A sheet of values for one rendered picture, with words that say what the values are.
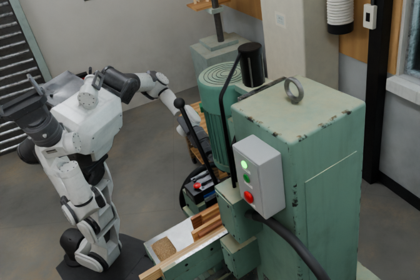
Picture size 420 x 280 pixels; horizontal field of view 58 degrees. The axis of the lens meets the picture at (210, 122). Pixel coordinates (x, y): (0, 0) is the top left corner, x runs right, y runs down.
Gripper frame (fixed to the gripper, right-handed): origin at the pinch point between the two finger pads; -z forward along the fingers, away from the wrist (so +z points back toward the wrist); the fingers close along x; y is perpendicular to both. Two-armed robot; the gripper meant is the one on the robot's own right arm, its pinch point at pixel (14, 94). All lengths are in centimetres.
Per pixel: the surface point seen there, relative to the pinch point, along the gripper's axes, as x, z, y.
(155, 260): 7, 67, 27
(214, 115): 44, 21, 23
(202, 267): 20, 70, 38
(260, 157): 40, 5, 52
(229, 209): 32, 27, 47
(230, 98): 48, 15, 25
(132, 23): 84, 151, -252
